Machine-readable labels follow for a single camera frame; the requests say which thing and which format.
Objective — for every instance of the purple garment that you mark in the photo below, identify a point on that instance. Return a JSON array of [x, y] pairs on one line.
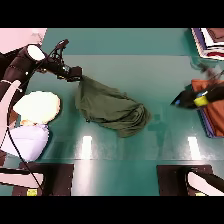
[[204, 125]]

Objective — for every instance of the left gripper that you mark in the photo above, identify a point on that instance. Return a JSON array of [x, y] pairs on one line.
[[71, 73]]

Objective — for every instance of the heap of clothes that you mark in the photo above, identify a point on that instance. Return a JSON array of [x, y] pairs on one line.
[[210, 42]]

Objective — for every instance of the olive green shirt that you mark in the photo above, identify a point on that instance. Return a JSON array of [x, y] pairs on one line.
[[110, 108]]

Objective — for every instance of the orange garment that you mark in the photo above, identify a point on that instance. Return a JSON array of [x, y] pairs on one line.
[[216, 116]]

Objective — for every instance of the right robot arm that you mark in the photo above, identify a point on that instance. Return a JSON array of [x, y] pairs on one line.
[[191, 98]]

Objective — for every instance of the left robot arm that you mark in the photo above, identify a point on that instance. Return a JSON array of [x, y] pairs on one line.
[[20, 65]]

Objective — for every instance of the cream white garment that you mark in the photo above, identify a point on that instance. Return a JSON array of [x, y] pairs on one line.
[[37, 106]]

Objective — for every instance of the lavender garment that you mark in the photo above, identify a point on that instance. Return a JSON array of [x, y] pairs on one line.
[[28, 141]]

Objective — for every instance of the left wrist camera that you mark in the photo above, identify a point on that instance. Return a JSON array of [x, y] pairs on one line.
[[62, 43]]

